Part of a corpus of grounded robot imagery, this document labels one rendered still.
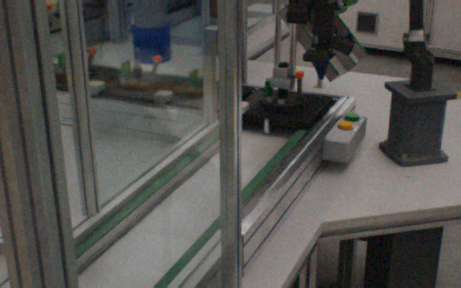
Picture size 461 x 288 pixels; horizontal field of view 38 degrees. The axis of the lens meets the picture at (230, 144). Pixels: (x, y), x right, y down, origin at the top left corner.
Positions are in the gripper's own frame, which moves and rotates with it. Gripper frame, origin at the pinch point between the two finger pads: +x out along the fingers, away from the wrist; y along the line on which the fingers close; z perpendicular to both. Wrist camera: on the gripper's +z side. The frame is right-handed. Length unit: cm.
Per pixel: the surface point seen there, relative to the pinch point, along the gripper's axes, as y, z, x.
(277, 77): -2.1, -12.6, 3.8
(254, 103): -2.7, -19.4, 12.5
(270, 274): -69, 11, 23
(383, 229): -32, 26, 29
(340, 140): -18.1, 11.0, 13.5
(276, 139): -14.1, -8.2, 17.9
